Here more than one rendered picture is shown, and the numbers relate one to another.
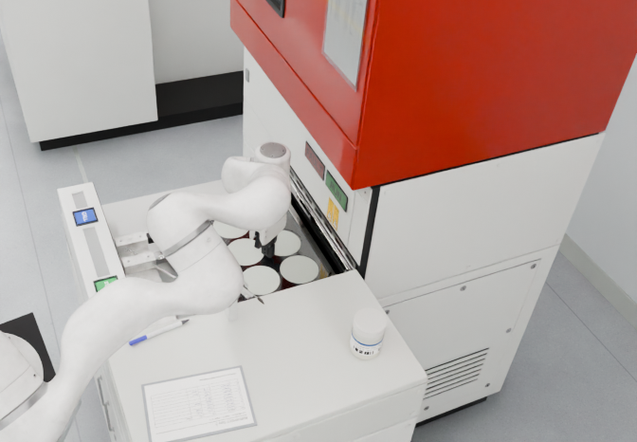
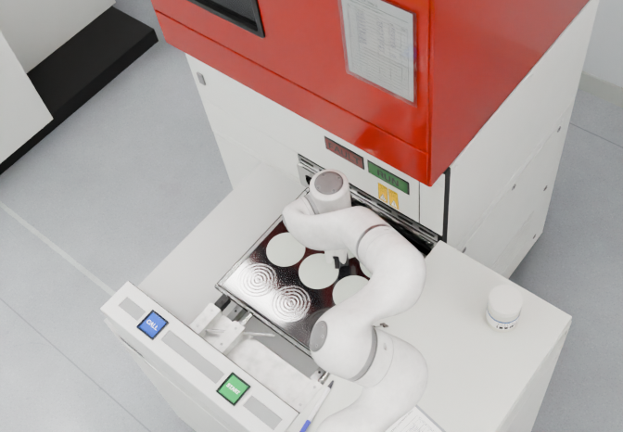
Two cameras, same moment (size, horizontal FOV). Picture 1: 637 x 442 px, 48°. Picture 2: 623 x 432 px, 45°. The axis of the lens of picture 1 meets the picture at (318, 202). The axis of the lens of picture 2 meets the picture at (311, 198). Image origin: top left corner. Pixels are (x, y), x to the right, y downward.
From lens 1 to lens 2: 0.63 m
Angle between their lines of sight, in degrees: 17
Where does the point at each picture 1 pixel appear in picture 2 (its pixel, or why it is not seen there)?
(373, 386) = (534, 353)
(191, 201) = (356, 324)
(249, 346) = not seen: hidden behind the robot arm
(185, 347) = not seen: hidden behind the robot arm
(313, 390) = (487, 387)
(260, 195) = (405, 276)
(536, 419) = (581, 238)
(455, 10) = not seen: outside the picture
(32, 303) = (67, 379)
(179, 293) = (386, 410)
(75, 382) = not seen: outside the picture
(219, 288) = (415, 383)
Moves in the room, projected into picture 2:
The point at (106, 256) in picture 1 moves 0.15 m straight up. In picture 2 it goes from (206, 356) to (190, 327)
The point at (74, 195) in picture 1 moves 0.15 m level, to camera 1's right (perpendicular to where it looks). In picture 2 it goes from (122, 306) to (181, 282)
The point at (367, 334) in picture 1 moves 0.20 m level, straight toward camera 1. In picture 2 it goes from (511, 314) to (553, 403)
